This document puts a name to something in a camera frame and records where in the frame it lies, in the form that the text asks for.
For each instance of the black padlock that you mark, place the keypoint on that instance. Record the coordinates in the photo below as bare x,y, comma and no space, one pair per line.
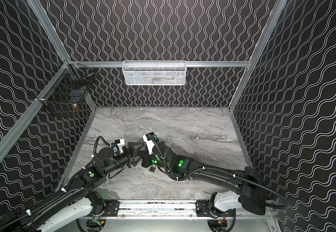
152,169

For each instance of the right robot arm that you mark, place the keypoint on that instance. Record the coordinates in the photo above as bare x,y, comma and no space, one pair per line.
245,189

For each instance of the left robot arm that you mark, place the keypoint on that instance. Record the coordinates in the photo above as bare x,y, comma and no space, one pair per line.
79,197

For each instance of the items in white basket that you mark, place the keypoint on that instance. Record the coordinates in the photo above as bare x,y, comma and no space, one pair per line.
158,80

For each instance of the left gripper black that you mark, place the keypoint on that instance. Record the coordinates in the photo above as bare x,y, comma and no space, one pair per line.
127,152

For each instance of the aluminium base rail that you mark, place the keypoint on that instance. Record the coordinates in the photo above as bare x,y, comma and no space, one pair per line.
169,209

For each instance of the white mesh wall basket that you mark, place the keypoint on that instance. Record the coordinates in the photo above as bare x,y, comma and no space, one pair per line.
131,68

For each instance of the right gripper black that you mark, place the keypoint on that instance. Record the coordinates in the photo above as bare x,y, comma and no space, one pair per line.
148,158

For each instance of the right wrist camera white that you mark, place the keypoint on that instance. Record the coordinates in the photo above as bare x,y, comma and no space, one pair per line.
149,142

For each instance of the black wire wall basket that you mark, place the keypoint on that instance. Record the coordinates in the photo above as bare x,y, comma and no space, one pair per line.
72,87

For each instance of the brass padlock in basket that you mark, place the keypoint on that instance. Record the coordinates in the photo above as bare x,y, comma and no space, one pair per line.
75,109

